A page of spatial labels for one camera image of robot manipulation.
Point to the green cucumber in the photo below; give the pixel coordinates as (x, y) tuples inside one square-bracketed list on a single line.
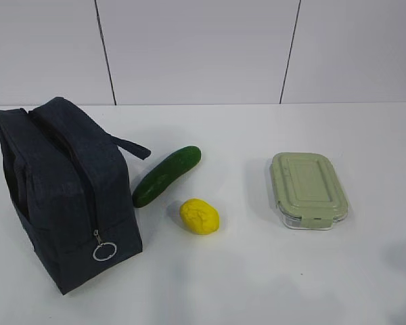
[(164, 174)]

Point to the glass container green lid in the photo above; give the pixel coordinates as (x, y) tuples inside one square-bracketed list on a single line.
[(307, 191)]

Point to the dark navy fabric bag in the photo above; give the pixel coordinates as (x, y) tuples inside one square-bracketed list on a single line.
[(69, 184)]

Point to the yellow lemon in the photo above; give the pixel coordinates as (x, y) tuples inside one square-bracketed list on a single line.
[(199, 216)]

